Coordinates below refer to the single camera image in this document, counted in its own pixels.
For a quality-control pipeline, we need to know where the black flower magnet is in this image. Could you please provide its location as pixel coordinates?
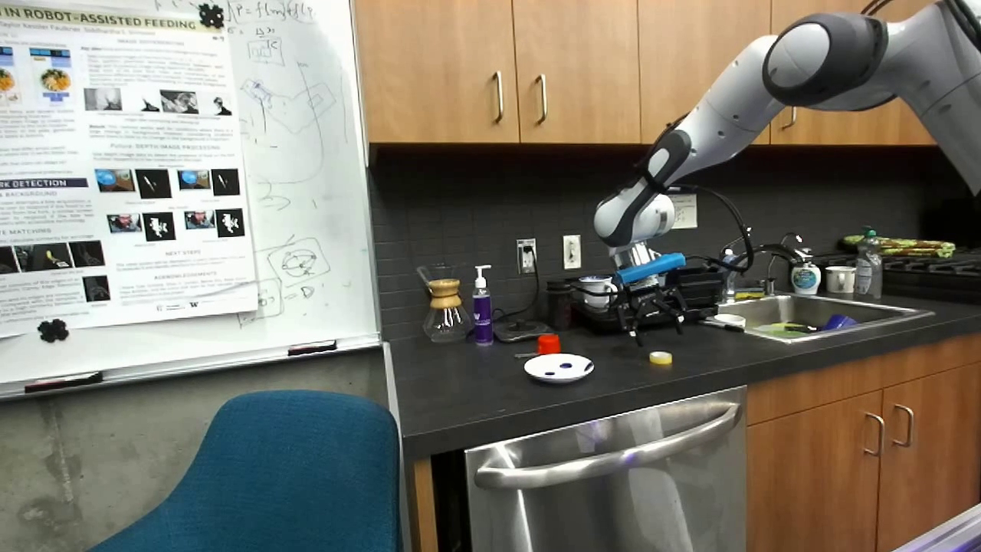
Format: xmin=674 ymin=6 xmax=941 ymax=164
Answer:
xmin=195 ymin=0 xmax=230 ymax=35
xmin=34 ymin=316 xmax=72 ymax=348

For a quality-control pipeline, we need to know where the black countertop appliance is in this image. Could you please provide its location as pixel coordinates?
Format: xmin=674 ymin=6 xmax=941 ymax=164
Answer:
xmin=879 ymin=252 xmax=981 ymax=306

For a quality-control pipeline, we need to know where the clear bottle green cap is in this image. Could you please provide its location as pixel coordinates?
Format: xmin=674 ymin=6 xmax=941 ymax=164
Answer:
xmin=853 ymin=226 xmax=888 ymax=303

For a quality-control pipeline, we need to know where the white paper note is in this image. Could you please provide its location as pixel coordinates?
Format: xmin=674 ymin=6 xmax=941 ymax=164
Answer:
xmin=669 ymin=191 xmax=701 ymax=234

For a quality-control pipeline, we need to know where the white plate blue pattern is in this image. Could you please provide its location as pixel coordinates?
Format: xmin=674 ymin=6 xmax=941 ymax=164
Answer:
xmin=522 ymin=349 xmax=598 ymax=390

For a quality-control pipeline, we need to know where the blue office chair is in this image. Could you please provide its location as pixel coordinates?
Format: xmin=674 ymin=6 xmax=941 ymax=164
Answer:
xmin=89 ymin=390 xmax=404 ymax=552

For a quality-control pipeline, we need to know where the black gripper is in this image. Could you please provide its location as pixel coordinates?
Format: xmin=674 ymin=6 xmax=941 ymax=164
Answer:
xmin=614 ymin=273 xmax=694 ymax=344

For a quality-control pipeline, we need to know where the yellow green bundle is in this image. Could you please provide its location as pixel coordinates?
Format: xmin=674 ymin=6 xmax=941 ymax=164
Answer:
xmin=837 ymin=234 xmax=962 ymax=265

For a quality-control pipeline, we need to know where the purple pump bottle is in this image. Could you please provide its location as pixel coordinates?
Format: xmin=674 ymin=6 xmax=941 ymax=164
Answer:
xmin=469 ymin=262 xmax=500 ymax=349

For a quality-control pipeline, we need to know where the glass coffee carafe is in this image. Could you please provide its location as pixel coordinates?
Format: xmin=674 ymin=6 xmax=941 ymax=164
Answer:
xmin=413 ymin=265 xmax=475 ymax=348

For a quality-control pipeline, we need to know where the stainless steel sink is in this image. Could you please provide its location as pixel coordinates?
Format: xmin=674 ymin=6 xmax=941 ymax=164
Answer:
xmin=726 ymin=289 xmax=939 ymax=349

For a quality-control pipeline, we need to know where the black flat scale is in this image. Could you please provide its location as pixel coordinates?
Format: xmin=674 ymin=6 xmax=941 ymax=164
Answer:
xmin=494 ymin=313 xmax=554 ymax=348

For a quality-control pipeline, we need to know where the whiteboard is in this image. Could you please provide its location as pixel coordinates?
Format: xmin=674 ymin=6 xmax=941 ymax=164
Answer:
xmin=0 ymin=0 xmax=390 ymax=404

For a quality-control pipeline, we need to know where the black whiteboard marker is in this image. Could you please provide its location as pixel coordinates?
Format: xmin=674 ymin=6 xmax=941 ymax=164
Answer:
xmin=286 ymin=336 xmax=340 ymax=360
xmin=19 ymin=371 xmax=107 ymax=398

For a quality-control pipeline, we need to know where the wooden wall cabinet door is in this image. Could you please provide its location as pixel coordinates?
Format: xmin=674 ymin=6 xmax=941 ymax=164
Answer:
xmin=765 ymin=0 xmax=939 ymax=150
xmin=509 ymin=0 xmax=646 ymax=147
xmin=348 ymin=0 xmax=522 ymax=147
xmin=634 ymin=0 xmax=774 ymax=147

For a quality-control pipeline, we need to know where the wooden cabinet side panel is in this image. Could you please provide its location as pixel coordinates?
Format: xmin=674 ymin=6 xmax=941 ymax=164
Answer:
xmin=404 ymin=454 xmax=444 ymax=552

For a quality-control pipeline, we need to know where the tall chrome faucet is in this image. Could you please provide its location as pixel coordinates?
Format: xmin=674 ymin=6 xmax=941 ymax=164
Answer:
xmin=713 ymin=242 xmax=745 ymax=306

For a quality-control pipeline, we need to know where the black dish rack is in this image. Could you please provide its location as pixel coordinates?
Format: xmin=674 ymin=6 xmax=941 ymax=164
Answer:
xmin=545 ymin=265 xmax=741 ymax=336

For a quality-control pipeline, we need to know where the white soap dispenser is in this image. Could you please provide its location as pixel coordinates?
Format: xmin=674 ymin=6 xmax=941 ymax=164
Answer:
xmin=784 ymin=234 xmax=824 ymax=301

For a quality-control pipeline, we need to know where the stainless steel dishwasher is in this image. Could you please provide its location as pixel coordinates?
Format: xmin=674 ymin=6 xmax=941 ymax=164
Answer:
xmin=459 ymin=383 xmax=753 ymax=552

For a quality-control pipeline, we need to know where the white wall outlet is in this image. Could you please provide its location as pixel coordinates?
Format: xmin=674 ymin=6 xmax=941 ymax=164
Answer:
xmin=511 ymin=237 xmax=538 ymax=275
xmin=557 ymin=234 xmax=585 ymax=275

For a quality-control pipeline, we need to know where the thin chrome faucet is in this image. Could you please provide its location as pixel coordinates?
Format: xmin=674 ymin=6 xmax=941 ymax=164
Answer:
xmin=753 ymin=237 xmax=813 ymax=275

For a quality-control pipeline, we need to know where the research poster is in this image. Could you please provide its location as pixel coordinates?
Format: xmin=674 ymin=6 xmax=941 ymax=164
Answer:
xmin=0 ymin=0 xmax=263 ymax=341

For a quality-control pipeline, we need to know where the curved steel dishwasher handle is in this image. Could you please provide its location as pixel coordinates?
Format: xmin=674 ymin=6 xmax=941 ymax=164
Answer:
xmin=472 ymin=398 xmax=745 ymax=495

